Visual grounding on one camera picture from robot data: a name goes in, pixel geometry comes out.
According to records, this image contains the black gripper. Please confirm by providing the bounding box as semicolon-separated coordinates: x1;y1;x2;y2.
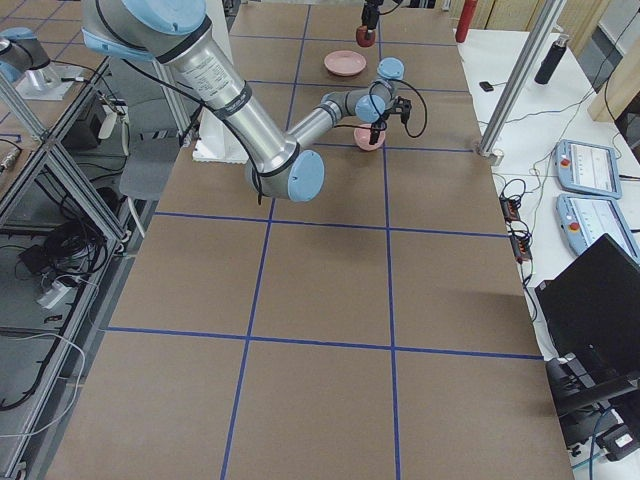
361;2;381;41
369;109;391;145

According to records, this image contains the red apple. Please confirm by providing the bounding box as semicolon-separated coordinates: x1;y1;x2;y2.
355;25;376;48

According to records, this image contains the pink bowl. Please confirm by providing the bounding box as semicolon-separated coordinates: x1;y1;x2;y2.
353;124;386;152

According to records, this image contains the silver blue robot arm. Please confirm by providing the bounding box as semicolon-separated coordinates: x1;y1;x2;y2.
82;1;405;202

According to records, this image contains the pink plate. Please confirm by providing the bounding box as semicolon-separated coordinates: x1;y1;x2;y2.
323;50;367;77

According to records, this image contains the red cylinder bottle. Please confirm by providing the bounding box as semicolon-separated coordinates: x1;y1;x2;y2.
455;0;478;43

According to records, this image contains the small black square device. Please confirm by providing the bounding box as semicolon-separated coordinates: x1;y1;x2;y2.
479;81;494;92

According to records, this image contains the orange black usb hub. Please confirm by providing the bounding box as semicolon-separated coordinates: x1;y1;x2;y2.
499;196;521;222

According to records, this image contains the black water bottle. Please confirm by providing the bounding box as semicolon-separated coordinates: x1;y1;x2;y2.
534;34;570;85

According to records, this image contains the far teach pendant tablet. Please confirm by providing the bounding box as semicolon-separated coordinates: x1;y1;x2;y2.
554;139;622;199

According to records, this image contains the teach pendant tablet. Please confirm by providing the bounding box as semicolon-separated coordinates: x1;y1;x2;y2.
554;139;622;199
556;194;639;261

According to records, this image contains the near teach pendant tablet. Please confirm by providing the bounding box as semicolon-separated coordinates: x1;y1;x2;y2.
556;194;639;261

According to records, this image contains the black laptop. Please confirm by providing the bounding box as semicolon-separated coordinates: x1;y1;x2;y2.
535;232;640;386

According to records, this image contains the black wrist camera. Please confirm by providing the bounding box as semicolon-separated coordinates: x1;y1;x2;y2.
392;96;412;126

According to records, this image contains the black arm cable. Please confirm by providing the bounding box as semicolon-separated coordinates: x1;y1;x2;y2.
329;79;429;139

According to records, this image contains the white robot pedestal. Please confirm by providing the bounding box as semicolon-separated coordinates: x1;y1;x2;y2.
192;0;248;164

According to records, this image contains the aluminium frame post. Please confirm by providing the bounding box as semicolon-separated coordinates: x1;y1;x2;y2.
476;0;566;166

